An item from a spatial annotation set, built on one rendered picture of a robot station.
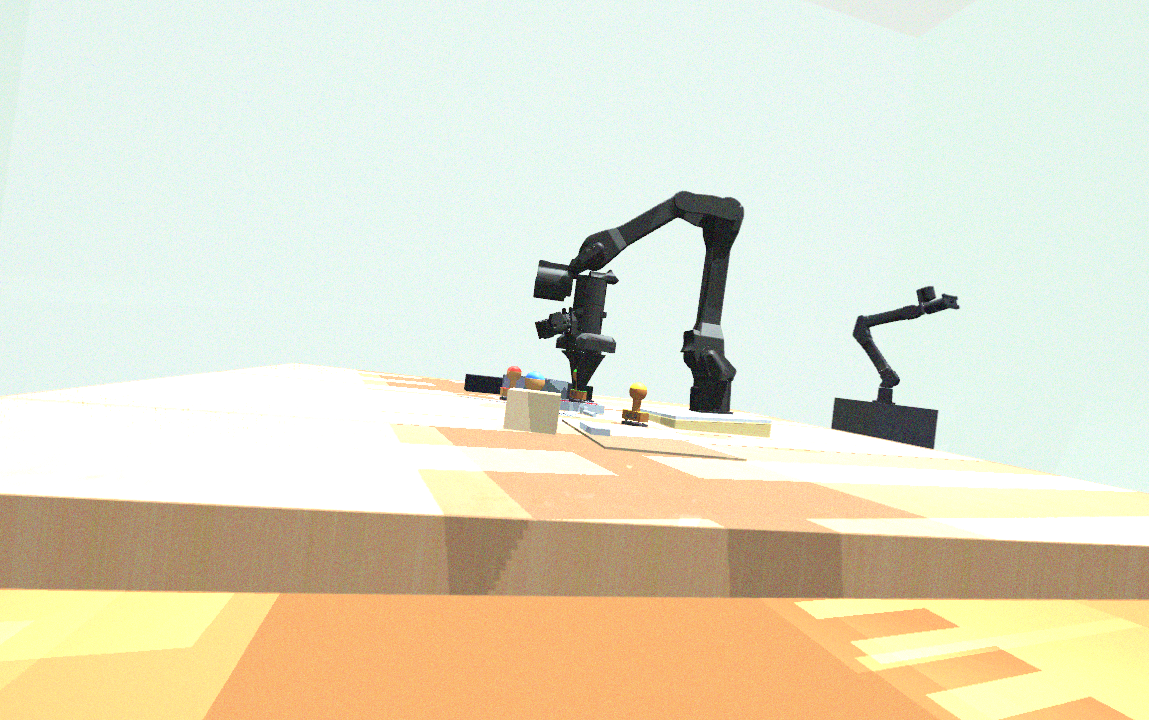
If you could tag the rubber stamp with red knob handle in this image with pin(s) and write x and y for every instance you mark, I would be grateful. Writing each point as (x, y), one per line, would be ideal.
(514, 374)

